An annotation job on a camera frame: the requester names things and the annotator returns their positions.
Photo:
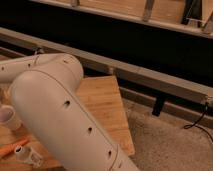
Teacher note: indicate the white ceramic cup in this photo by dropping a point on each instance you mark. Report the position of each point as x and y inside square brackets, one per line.
[8, 118]

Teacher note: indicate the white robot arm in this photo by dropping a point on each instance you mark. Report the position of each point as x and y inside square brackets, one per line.
[43, 94]

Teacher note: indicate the orange carrot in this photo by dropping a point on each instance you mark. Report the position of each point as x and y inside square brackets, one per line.
[8, 148]

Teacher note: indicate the metal rail beam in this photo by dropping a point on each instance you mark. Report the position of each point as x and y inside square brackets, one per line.
[191, 91]

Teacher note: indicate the wooden shelf frame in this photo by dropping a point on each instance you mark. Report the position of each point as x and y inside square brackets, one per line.
[168, 14]

